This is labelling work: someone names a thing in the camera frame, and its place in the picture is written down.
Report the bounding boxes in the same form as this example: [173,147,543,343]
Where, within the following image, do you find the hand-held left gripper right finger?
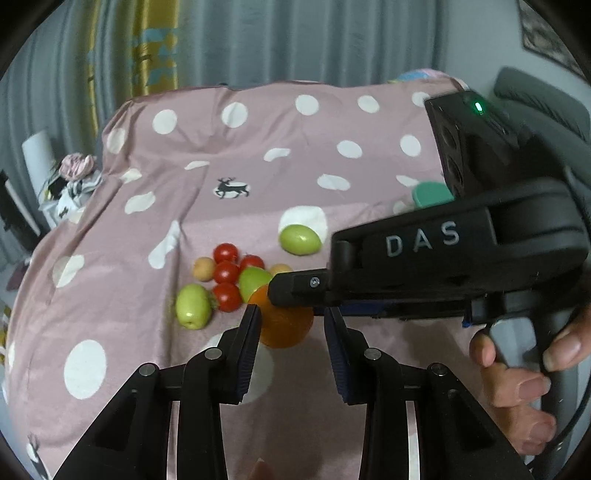
[323,305,536,480]

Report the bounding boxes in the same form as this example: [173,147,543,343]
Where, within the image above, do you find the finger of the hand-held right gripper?
[268,269,334,308]

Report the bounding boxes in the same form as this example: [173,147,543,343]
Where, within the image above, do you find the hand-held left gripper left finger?
[53,305,264,480]

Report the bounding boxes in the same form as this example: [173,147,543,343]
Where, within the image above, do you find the orange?
[247,284,315,349]

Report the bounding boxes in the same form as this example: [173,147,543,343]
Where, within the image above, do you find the green jujube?
[238,268,274,303]
[175,283,214,330]
[278,224,321,256]

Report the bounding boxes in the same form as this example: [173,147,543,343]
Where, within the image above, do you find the teal plate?
[412,181,455,210]

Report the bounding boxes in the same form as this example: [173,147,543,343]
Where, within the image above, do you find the person's right hand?
[468,305,591,466]

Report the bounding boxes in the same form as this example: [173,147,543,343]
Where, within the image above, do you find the pink polka-dot blanket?
[4,69,522,480]

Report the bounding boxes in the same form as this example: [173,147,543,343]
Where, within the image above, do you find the grey padded chair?
[494,67,591,185]

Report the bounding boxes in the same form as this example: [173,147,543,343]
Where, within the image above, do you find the pastel printed pillow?
[385,68,467,88]

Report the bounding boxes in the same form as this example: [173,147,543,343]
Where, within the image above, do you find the grey curtain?
[0,18,100,259]
[175,0,451,88]

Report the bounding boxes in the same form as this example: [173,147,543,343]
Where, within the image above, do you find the pink crumpled cloth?
[60,154,98,182]

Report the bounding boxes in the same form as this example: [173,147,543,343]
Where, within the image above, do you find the white lampshade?
[22,129,61,195]

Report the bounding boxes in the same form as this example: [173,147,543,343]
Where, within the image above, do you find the yellow patterned curtain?
[85,0,181,125]

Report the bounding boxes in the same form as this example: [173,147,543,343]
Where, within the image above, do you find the framed wall picture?
[516,0,585,77]

